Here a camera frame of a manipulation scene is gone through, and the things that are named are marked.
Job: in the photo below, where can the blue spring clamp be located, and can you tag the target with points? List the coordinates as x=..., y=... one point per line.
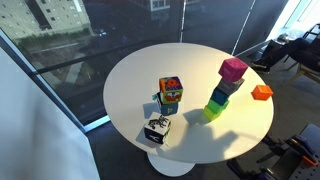
x=301, y=145

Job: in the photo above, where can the seated person dark trousers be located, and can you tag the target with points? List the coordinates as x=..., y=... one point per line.
x=293, y=53

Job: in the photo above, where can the colourful soft cube orange print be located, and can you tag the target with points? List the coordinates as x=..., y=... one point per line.
x=170, y=89

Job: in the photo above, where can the white table pedestal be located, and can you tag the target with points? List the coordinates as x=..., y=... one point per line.
x=170, y=166

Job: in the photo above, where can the blue soft cube white face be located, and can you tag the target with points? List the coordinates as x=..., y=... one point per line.
x=168, y=109

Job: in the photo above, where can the green block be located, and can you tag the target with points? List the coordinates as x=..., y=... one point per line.
x=217, y=106

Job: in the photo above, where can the yellow-green block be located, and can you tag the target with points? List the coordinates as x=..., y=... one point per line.
x=210, y=114

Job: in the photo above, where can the blue block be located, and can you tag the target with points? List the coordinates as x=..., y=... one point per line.
x=219, y=97

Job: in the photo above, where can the orange block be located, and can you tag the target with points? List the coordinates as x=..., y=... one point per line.
x=262, y=92

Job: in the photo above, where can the wooden chair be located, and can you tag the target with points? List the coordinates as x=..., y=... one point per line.
x=305, y=73

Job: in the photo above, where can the checkered zebra soft cube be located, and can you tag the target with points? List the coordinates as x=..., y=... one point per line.
x=157, y=128

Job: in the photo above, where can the pink block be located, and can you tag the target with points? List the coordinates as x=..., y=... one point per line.
x=233, y=69

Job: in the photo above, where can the grey block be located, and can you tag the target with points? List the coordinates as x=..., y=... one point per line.
x=230, y=87

